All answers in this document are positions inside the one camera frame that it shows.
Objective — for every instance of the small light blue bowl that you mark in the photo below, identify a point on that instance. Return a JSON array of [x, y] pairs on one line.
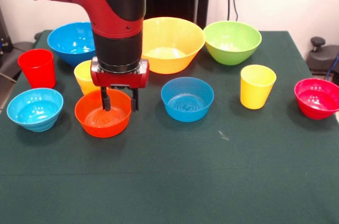
[[34, 118]]

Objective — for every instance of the small orange-red bowl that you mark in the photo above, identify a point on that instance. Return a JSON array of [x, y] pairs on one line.
[[103, 128]]

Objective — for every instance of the large orange-yellow bowl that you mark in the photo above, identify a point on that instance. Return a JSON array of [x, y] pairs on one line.
[[172, 59]]

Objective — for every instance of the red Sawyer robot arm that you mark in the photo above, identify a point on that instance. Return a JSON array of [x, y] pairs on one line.
[[111, 9]]

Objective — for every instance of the orange-yellow cup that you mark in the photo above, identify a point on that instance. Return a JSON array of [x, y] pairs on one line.
[[88, 90]]

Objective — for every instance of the large green bowl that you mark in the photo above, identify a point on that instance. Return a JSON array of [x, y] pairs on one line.
[[230, 52]]

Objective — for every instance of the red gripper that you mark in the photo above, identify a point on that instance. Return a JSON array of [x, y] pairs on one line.
[[119, 78]]

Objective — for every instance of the red cup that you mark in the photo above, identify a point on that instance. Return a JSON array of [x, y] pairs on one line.
[[37, 73]]

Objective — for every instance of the yellow cup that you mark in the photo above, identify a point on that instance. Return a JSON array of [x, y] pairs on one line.
[[82, 75], [257, 91]]

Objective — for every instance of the large blue bowl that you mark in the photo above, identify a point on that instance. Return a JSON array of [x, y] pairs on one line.
[[69, 44]]

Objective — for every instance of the dark green tablecloth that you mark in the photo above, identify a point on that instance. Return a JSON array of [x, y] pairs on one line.
[[169, 176]]

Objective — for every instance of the small magenta bowl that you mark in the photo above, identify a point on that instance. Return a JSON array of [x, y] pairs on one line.
[[315, 107]]

